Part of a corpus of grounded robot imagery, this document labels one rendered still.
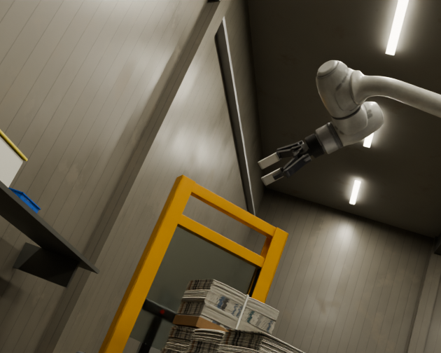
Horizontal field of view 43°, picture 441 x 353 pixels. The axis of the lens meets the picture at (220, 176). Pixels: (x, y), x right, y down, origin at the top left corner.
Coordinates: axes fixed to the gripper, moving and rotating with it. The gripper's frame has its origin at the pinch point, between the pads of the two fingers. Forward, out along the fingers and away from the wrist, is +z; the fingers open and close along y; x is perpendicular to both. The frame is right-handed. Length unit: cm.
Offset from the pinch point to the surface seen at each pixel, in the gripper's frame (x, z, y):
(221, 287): -58, 48, 43
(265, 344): -50, 27, -17
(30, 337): -141, 291, 247
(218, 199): -52, 45, 120
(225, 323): -70, 53, 35
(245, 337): -50, 35, -8
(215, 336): -57, 51, 10
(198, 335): -61, 62, 22
